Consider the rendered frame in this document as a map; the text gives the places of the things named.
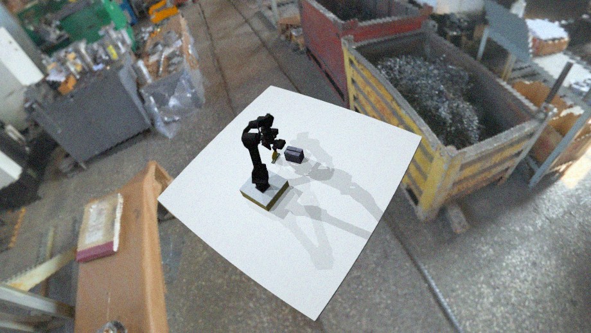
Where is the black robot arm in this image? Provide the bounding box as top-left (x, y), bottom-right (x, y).
top-left (242, 113), bottom-right (278, 193)

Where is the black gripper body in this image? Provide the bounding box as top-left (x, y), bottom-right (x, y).
top-left (259, 132), bottom-right (286, 150)

